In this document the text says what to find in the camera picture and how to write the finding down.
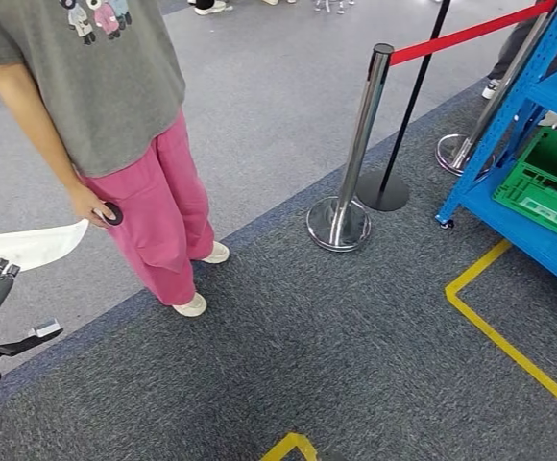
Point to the red barrier belt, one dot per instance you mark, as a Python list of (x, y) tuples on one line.
[(470, 32)]

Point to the green plastic crate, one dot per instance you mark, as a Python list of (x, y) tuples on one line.
[(547, 184)]

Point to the white curved car panel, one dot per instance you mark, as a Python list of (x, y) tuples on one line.
[(29, 245)]

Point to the black camera bracket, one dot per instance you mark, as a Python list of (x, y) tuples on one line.
[(9, 347)]

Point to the chrome barrier stanchion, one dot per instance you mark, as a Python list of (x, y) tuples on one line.
[(355, 146), (461, 156)]

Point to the person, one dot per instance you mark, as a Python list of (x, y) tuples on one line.
[(211, 7), (115, 95), (504, 54)]

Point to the black round device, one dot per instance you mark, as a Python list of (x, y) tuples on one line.
[(114, 215)]

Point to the blue metal shelf rack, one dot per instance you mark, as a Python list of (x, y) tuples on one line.
[(514, 223)]

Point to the person's right hand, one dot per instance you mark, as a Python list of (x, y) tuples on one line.
[(86, 203)]

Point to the black barrier stanchion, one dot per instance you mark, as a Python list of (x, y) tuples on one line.
[(382, 191)]

